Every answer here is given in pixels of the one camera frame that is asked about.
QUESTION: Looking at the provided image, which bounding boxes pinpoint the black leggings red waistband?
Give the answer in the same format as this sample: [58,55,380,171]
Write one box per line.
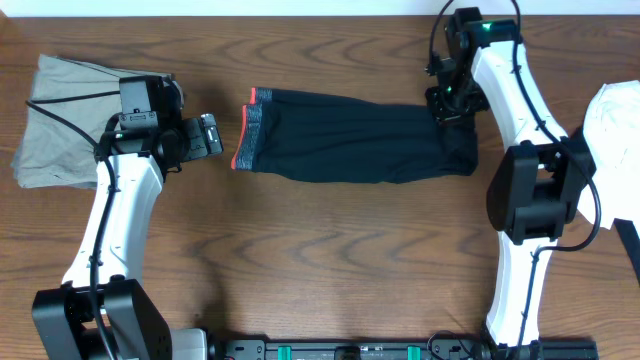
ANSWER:
[231,87,479,184]

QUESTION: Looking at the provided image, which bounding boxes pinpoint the black and white garment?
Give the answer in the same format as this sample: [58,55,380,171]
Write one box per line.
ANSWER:
[582,80,639,272]

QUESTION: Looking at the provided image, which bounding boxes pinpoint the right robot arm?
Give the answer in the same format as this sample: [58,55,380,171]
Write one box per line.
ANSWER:
[425,7,599,359]

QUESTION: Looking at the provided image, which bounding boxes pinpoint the folded khaki trousers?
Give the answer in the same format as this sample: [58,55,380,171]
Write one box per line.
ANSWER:
[11,55,185,189]

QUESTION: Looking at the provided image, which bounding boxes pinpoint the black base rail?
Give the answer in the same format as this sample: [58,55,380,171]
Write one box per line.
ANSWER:
[208,336,600,360]

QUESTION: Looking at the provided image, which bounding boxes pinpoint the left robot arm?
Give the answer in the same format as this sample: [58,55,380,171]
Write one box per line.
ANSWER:
[32,113,223,359]

